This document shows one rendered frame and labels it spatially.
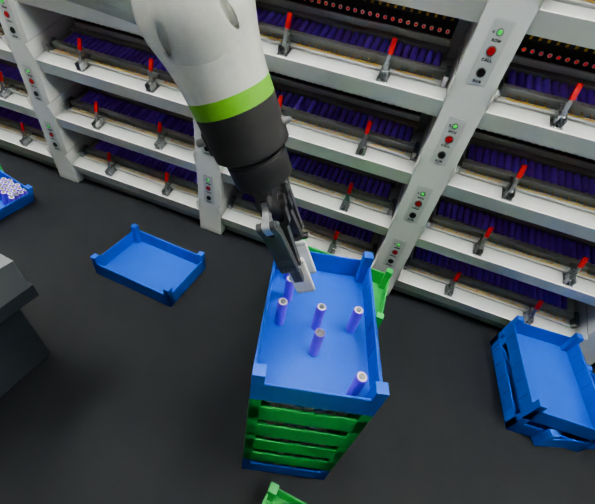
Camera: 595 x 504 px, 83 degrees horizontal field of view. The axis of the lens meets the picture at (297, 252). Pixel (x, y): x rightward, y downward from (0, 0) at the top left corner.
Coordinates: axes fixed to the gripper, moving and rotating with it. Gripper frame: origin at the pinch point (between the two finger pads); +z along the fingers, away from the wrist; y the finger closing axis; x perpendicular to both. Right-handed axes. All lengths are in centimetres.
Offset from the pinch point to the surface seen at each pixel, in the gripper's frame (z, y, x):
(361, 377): 12.9, 12.1, 6.6
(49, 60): -33, -83, -86
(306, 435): 28.2, 14.8, -6.1
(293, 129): 2, -62, -8
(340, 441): 31.4, 14.7, -0.5
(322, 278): 16.4, -12.7, -1.0
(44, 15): -45, -92, -84
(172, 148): 2, -74, -55
